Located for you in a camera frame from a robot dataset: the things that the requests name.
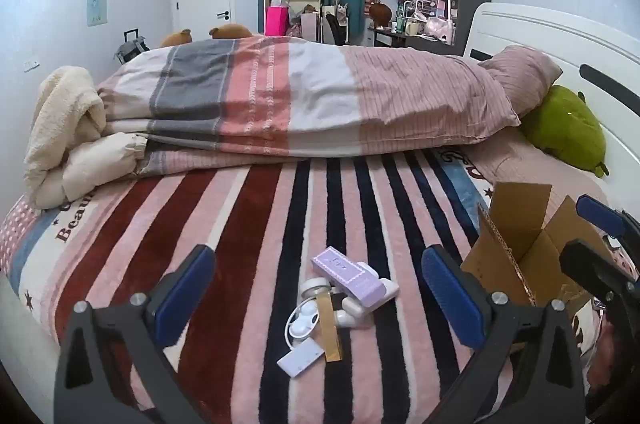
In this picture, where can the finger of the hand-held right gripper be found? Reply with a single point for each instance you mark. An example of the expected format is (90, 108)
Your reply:
(597, 209)
(595, 264)

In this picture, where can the purple rectangular box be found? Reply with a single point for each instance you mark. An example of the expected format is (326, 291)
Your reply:
(345, 276)

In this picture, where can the pink gift bag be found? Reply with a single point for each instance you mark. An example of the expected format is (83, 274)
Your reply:
(276, 21)

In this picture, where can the black suitcase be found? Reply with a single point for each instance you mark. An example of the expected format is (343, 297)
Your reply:
(131, 48)

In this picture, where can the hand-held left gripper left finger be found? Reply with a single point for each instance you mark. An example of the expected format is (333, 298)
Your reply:
(185, 296)

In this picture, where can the white card box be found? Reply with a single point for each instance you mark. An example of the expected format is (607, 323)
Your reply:
(299, 357)

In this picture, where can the white wall socket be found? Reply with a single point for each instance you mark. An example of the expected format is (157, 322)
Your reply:
(31, 64)

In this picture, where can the green plush toy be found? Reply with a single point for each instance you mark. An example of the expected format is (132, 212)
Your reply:
(565, 128)

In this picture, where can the pink striped pillow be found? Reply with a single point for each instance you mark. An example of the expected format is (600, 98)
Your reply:
(520, 78)

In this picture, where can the brown plush toy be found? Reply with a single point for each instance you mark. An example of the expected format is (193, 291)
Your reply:
(230, 32)
(176, 37)

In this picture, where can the white bed headboard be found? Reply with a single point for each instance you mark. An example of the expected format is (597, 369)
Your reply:
(565, 38)

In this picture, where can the small white round jar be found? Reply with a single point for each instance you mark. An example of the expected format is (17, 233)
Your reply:
(314, 288)

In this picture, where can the folded striped quilt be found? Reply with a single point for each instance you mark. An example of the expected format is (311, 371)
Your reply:
(280, 93)

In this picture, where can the gold stick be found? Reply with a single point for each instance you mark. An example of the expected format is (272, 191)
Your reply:
(331, 334)

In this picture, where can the striped plush bed blanket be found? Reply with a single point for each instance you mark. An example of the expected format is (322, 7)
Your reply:
(225, 229)

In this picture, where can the cream fleece blanket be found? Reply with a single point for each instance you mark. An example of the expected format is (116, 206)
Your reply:
(65, 138)

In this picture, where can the light blue wall poster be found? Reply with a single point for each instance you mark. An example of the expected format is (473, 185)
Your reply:
(96, 6)

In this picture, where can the brown round ball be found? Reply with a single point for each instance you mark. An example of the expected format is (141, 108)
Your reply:
(380, 13)

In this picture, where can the person's right forearm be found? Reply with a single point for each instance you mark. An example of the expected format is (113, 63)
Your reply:
(617, 354)

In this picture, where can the cluttered desk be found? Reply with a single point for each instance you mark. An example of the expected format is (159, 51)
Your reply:
(410, 36)

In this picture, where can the small white box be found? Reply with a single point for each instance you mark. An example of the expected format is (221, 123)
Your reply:
(387, 286)

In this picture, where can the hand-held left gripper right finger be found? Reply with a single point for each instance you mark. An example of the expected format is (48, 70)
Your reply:
(450, 299)

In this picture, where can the white earphone case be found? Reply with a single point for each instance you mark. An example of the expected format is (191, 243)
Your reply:
(350, 314)

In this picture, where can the brown cardboard box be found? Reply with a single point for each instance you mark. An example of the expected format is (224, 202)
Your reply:
(505, 264)

